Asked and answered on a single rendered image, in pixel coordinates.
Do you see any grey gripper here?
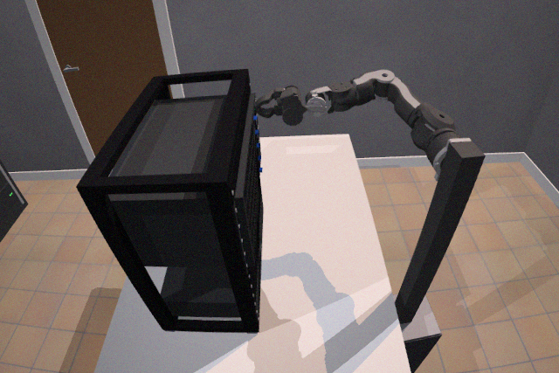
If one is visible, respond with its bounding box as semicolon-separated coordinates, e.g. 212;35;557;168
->
256;86;323;126

